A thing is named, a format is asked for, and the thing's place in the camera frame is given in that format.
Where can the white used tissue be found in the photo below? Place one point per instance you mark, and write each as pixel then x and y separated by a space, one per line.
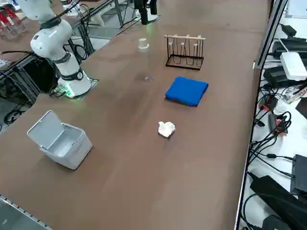
pixel 166 129

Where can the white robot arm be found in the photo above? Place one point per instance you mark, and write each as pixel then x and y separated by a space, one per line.
pixel 50 40

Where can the stainless steel trash bin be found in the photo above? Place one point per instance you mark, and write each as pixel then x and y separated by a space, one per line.
pixel 69 151

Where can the clear bottle with white cap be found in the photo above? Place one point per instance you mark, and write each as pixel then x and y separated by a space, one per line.
pixel 144 45

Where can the folded blue cloth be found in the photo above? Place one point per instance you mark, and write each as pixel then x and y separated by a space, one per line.
pixel 185 91

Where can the clear rack with red items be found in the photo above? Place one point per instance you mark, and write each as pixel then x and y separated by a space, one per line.
pixel 12 24

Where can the black power adapter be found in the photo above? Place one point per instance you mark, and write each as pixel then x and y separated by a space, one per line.
pixel 275 77

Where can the white router box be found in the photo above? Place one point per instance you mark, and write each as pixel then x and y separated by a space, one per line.
pixel 293 65

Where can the large black power brick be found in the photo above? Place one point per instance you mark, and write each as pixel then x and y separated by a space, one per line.
pixel 275 191

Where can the aluminium camera post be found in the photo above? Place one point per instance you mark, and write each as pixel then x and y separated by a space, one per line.
pixel 268 36

